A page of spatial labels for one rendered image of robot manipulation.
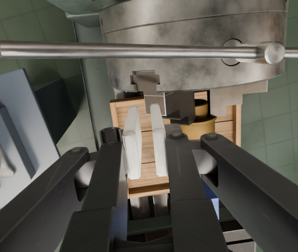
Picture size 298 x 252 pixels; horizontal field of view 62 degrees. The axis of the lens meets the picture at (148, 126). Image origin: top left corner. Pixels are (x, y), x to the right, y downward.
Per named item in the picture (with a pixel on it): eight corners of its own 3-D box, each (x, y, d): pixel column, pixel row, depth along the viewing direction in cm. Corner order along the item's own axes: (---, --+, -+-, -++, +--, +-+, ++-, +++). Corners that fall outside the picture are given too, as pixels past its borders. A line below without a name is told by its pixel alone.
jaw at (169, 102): (171, 62, 46) (131, 71, 37) (196, 60, 43) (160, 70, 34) (175, 119, 49) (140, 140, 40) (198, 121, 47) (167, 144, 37)
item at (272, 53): (230, 44, 34) (288, 41, 24) (228, 60, 35) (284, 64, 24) (215, 43, 34) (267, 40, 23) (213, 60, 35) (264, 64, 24)
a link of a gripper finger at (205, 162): (168, 154, 13) (226, 148, 13) (162, 124, 17) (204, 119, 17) (170, 179, 13) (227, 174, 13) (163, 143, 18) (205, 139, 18)
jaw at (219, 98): (209, 58, 44) (278, 51, 43) (205, 57, 49) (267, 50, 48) (211, 117, 48) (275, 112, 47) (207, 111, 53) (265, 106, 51)
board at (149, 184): (110, 99, 70) (109, 102, 66) (235, 84, 71) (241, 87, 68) (124, 192, 79) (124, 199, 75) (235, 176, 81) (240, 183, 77)
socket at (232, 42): (234, 40, 34) (245, 39, 32) (231, 64, 35) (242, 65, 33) (211, 39, 34) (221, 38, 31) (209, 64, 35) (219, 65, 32)
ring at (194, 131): (173, 110, 45) (177, 156, 48) (224, 104, 45) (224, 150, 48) (166, 100, 54) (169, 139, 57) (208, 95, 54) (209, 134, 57)
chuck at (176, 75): (100, 38, 58) (103, 26, 28) (227, 25, 62) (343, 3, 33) (106, 77, 60) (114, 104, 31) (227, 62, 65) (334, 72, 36)
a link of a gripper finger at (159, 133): (152, 131, 14) (165, 129, 14) (150, 103, 21) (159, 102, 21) (157, 177, 15) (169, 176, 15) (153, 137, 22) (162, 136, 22)
